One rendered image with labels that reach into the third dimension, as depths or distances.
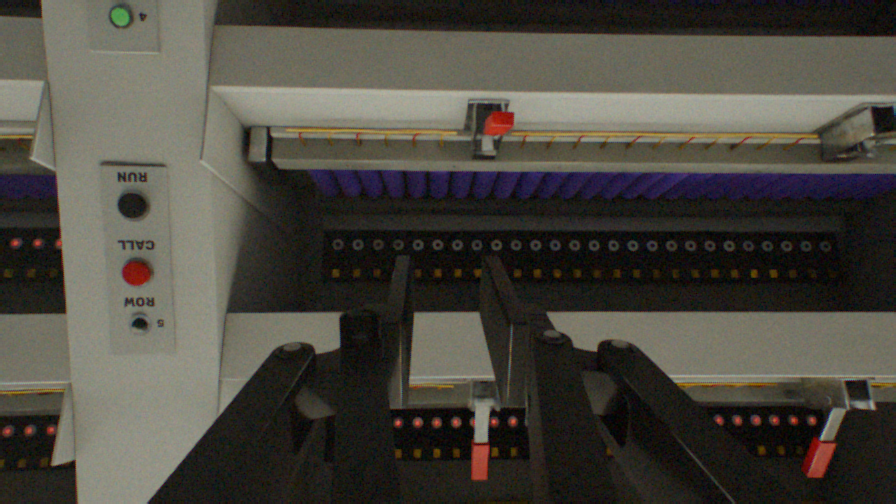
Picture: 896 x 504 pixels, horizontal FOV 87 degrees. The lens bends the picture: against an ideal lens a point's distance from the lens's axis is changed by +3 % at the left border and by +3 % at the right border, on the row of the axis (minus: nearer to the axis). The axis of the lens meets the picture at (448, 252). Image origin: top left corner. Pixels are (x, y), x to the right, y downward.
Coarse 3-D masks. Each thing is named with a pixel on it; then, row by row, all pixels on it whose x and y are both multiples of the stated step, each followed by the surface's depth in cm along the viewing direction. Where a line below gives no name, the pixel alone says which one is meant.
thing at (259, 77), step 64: (256, 64) 30; (320, 64) 30; (384, 64) 30; (448, 64) 30; (512, 64) 31; (576, 64) 31; (640, 64) 31; (704, 64) 31; (768, 64) 31; (832, 64) 32; (256, 128) 34; (448, 128) 35; (512, 128) 35; (576, 128) 35; (640, 128) 35; (704, 128) 35; (768, 128) 35; (256, 192) 37
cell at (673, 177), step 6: (666, 174) 40; (672, 174) 40; (678, 174) 39; (684, 174) 39; (660, 180) 41; (666, 180) 41; (672, 180) 40; (678, 180) 40; (654, 186) 43; (660, 186) 42; (666, 186) 42; (642, 192) 45; (648, 192) 44; (654, 192) 43; (660, 192) 43; (648, 198) 45
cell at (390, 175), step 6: (384, 174) 39; (390, 174) 38; (396, 174) 39; (402, 174) 40; (384, 180) 41; (390, 180) 40; (396, 180) 40; (402, 180) 41; (390, 186) 41; (396, 186) 41; (402, 186) 42; (390, 192) 43; (396, 192) 43; (402, 192) 43
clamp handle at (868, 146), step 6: (882, 132) 31; (888, 132) 31; (894, 132) 31; (870, 138) 32; (876, 138) 32; (882, 138) 32; (888, 138) 32; (864, 144) 33; (870, 144) 33; (864, 150) 33; (870, 150) 32; (876, 150) 33
